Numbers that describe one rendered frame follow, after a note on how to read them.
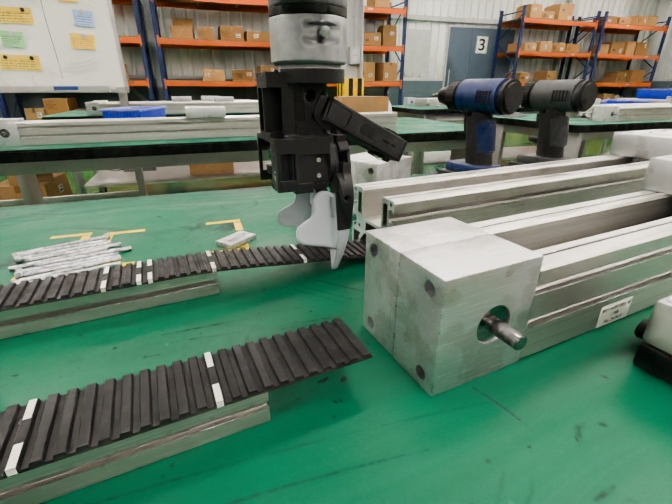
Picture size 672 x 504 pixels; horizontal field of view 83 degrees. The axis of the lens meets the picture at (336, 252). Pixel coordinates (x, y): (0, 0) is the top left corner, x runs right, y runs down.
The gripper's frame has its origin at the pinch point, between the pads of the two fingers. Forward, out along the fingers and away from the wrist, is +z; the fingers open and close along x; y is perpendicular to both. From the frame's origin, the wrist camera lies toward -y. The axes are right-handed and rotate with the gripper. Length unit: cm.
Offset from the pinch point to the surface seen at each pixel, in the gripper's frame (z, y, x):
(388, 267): -5.4, 2.7, 17.2
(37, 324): 1.4, 29.9, 1.7
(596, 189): -3.7, -44.0, 4.0
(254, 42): -115, -223, -900
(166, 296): 1.2, 19.0, 1.6
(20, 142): 0, 63, -144
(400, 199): -6.4, -7.4, 3.7
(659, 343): -0.5, -14.4, 28.5
